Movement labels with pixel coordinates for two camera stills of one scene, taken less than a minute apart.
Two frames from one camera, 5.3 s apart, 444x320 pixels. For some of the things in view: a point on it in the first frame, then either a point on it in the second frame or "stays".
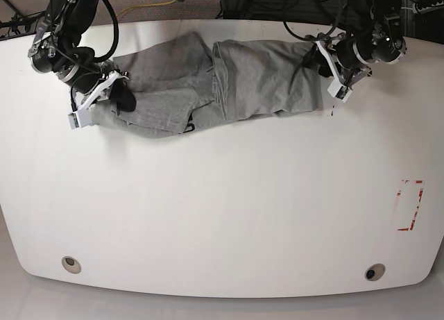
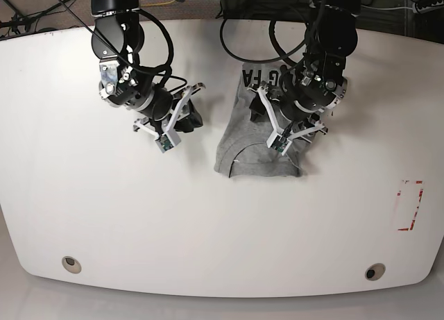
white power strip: [416, 10] stays
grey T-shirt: [186, 85] to [243, 151]
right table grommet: [375, 272] stays
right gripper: [91, 78] to [118, 85]
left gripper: [341, 55] to [316, 85]
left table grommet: [71, 264] stays
